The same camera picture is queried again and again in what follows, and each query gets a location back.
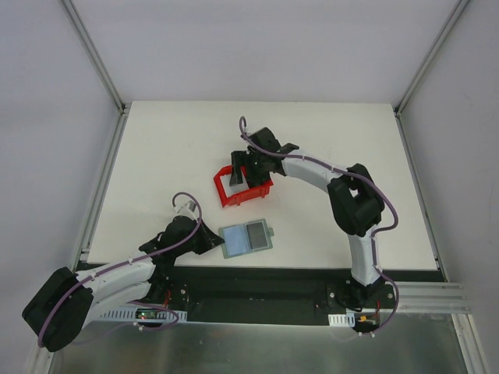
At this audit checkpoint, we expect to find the red plastic card bin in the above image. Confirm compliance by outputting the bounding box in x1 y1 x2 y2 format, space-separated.
213 165 274 207

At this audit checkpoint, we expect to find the green leather card holder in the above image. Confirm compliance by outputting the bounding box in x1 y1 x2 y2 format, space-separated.
218 219 274 259

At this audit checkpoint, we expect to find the black card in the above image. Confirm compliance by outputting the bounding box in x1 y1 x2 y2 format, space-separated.
246 221 271 250

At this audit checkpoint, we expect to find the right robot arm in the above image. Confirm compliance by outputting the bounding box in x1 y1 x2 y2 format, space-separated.
229 117 385 308

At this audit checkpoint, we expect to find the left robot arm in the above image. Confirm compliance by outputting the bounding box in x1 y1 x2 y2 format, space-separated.
22 215 224 352

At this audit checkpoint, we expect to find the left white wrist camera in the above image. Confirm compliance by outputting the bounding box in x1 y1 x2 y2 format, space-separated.
175 200 197 215

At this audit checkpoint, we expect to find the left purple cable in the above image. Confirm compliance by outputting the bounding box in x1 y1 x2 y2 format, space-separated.
37 192 203 348

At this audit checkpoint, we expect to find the purple cable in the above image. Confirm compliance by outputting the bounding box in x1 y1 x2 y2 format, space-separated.
238 115 400 324
37 192 203 348

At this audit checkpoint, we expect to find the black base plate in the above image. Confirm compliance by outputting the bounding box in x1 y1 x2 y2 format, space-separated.
119 263 397 323

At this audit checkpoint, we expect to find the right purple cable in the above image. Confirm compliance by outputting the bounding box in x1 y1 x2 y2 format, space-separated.
238 115 400 324

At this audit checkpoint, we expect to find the left white cable duct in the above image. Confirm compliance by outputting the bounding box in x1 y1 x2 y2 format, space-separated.
97 306 187 323

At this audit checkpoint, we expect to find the white cable duct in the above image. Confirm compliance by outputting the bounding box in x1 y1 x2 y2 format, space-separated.
97 306 187 323
327 313 356 328

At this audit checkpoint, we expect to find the right white cable duct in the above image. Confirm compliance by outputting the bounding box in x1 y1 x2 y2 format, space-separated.
327 313 356 328

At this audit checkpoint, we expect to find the left aluminium frame rail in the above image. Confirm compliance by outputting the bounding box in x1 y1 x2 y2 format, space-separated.
23 0 132 374

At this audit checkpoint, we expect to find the aluminium frame rail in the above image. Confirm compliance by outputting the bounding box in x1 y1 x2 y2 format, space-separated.
23 0 132 374
395 1 498 373

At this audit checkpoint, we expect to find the right aluminium frame rail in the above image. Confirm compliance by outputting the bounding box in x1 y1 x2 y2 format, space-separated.
395 1 498 373

